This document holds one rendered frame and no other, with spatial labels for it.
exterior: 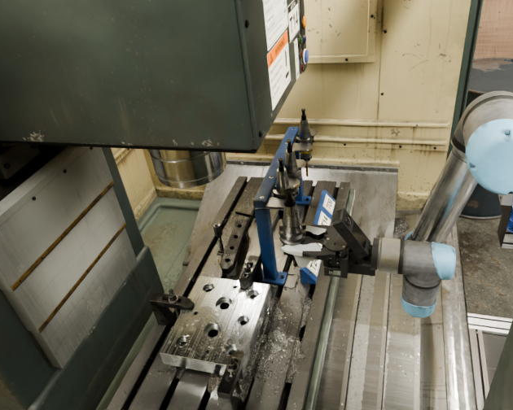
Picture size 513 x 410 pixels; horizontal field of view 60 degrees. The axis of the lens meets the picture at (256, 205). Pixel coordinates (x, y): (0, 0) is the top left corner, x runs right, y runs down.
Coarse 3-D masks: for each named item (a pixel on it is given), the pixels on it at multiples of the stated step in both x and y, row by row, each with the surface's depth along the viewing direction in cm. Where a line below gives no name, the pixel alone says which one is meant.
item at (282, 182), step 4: (284, 168) 128; (280, 172) 127; (284, 172) 127; (280, 176) 127; (284, 176) 128; (276, 180) 130; (280, 180) 128; (284, 180) 128; (288, 180) 130; (276, 184) 130; (280, 184) 129; (284, 184) 129; (288, 184) 130; (276, 188) 131; (280, 188) 129; (284, 188) 129; (288, 188) 130; (280, 192) 130; (284, 192) 130
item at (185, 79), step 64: (0, 0) 74; (64, 0) 71; (128, 0) 68; (192, 0) 65; (256, 0) 71; (0, 64) 82; (64, 64) 78; (128, 64) 74; (192, 64) 71; (256, 64) 74; (0, 128) 92; (64, 128) 87; (128, 128) 82; (192, 128) 78; (256, 128) 76
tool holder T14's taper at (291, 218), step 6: (294, 204) 96; (288, 210) 96; (294, 210) 96; (288, 216) 96; (294, 216) 96; (288, 222) 97; (294, 222) 97; (300, 222) 99; (288, 228) 98; (294, 228) 98; (300, 228) 99
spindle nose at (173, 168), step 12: (156, 156) 91; (168, 156) 90; (180, 156) 89; (192, 156) 90; (204, 156) 91; (216, 156) 93; (156, 168) 94; (168, 168) 92; (180, 168) 91; (192, 168) 91; (204, 168) 92; (216, 168) 94; (168, 180) 94; (180, 180) 93; (192, 180) 93; (204, 180) 94
